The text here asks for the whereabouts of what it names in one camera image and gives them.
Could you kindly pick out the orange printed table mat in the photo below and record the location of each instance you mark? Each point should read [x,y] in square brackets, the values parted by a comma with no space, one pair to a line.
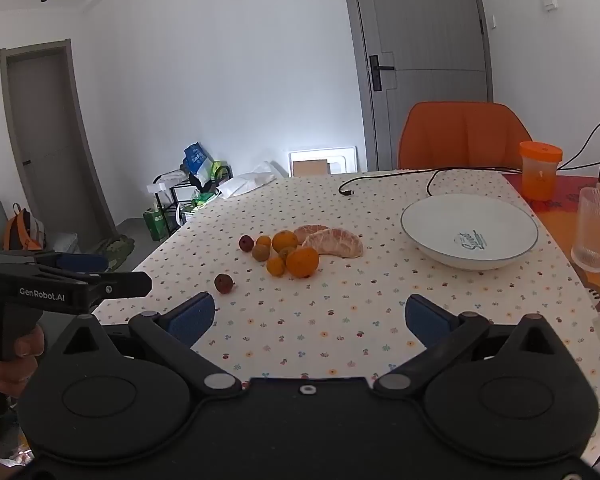
[560,215]

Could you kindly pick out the orange chair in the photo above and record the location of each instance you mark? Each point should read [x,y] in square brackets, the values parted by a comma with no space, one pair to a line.
[460,135]

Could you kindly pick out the green box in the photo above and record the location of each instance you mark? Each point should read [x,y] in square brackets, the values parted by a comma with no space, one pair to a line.
[156,224]

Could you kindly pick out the yellow-green package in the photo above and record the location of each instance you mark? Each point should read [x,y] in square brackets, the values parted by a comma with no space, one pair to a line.
[217,170]

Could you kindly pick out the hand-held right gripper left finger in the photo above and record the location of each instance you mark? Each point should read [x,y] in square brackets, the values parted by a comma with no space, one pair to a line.
[192,317]

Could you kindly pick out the orange backpack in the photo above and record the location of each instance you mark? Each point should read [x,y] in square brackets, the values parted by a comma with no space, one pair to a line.
[17,230]

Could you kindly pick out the orange mandarin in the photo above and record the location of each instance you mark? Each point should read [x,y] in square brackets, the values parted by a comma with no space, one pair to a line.
[302,262]
[285,240]

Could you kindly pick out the small red fruit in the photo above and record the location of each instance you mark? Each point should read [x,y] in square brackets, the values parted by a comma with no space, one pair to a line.
[223,283]
[246,243]

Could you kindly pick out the brown cardboard sheet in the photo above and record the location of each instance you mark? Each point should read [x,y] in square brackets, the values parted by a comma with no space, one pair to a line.
[310,168]

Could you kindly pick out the small orange kumquat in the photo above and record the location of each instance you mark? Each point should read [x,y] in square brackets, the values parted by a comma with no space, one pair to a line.
[263,241]
[276,266]

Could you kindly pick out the grey door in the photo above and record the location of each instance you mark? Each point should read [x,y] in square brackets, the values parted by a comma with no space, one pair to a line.
[430,20]

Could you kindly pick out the beige bread piece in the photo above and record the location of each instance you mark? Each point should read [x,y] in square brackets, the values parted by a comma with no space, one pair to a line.
[335,242]

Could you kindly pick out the black metal rack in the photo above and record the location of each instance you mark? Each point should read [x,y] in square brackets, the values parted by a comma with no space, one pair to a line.
[172,195]

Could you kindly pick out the white bowl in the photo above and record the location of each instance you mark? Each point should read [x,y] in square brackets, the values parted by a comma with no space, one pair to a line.
[460,220]

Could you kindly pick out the ribbed glass cup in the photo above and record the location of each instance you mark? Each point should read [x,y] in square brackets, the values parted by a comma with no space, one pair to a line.
[595,230]

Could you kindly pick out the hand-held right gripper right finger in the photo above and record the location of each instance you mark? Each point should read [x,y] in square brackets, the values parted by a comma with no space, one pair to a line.
[427,317]

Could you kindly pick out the white plastic bag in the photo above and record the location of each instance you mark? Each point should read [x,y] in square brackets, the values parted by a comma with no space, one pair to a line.
[250,180]

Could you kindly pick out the person's left hand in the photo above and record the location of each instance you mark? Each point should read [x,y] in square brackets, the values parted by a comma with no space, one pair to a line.
[30,342]

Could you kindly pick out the green camouflage cloth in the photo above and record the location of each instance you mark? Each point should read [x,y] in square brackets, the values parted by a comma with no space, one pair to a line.
[112,250]

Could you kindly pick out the white frame board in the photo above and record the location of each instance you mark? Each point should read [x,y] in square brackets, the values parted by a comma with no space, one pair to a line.
[340,157]

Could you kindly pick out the floral tablecloth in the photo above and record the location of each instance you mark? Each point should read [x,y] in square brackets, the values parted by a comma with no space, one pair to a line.
[330,310]

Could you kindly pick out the grey-brown door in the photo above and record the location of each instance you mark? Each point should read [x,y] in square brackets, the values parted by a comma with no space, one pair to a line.
[50,140]

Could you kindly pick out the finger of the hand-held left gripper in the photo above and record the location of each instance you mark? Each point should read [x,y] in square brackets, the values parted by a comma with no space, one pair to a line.
[130,284]
[85,262]

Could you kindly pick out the small brown fruit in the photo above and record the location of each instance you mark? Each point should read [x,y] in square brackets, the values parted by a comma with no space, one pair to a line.
[261,253]
[287,252]

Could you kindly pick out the blue bag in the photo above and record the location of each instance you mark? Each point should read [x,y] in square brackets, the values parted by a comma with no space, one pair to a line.
[197,157]

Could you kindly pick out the orange lidded cup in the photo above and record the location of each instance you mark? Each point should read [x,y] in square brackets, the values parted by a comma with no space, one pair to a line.
[540,175]

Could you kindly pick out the peeled tangerine half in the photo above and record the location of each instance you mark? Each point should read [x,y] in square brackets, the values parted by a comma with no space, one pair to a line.
[310,232]

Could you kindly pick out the white sack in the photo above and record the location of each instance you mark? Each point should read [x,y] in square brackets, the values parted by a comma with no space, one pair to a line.
[62,242]

